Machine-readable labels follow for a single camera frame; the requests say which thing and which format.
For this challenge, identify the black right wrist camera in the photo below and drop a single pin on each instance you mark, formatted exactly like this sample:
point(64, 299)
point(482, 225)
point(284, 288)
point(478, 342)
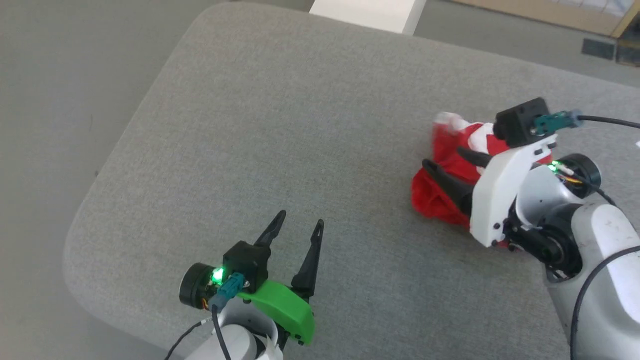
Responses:
point(520, 122)

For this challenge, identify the white box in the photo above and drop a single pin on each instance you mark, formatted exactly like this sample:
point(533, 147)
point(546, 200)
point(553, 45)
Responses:
point(365, 12)

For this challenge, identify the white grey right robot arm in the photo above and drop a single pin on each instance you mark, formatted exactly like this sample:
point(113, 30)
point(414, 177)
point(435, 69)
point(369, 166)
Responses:
point(600, 275)

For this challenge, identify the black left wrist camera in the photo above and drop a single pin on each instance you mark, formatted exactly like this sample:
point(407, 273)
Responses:
point(247, 262)

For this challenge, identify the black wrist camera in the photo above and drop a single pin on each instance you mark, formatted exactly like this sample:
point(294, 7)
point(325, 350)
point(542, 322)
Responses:
point(520, 122)
point(247, 262)

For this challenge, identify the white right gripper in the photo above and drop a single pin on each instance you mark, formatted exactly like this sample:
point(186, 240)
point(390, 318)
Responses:
point(497, 195)

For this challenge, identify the red garment with white trim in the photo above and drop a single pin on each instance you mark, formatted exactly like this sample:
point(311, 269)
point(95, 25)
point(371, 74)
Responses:
point(440, 200)

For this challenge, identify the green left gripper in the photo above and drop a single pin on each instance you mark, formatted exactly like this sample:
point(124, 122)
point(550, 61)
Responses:
point(285, 305)

